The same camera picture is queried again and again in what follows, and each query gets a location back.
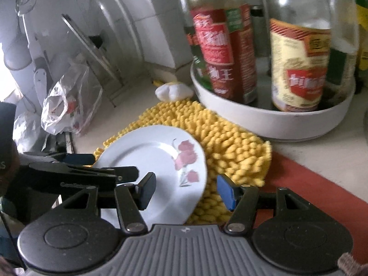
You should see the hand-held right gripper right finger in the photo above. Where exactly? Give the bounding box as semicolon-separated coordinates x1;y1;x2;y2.
216;174;310;235

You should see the domed glass pot lid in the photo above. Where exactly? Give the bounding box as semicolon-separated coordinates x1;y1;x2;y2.
89;0;146;64

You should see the yellow chenille mat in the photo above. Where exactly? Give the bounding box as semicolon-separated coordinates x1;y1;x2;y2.
91;99;273;225

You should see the yellow label glass bottle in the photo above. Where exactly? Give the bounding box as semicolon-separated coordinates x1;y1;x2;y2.
269;0;360;112

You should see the metal ladle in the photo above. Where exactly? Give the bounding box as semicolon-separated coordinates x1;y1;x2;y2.
3;14;33;71

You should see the person's right hand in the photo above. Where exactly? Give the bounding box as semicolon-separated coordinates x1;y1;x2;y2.
338;251;368;276

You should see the flat lid with black knob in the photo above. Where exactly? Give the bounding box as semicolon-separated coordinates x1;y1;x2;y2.
61;14;125;87

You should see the white floral plate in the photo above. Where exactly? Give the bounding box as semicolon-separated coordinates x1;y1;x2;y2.
93;125;208;225

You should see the white round tray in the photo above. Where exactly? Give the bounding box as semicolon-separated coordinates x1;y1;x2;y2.
190;60;357;143

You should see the white hanging utensil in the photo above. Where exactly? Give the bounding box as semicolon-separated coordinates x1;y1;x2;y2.
32;34;55;100

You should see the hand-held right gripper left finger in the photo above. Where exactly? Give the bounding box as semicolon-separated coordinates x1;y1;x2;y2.
62;172;158;234

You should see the yellow plastic bottle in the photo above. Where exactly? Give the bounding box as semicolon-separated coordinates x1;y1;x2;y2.
355;0;368;71

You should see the plain clear plastic bag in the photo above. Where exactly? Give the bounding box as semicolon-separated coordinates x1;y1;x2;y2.
13;112;49;153

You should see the red label glass bottle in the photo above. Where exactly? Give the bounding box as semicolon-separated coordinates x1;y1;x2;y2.
186;0;258;104

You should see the clear printed plastic bag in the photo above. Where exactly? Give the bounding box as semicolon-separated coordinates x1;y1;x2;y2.
41;60;103;135

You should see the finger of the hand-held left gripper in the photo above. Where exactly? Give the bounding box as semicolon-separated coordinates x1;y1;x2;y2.
28;162;139;193
23;151;96;165

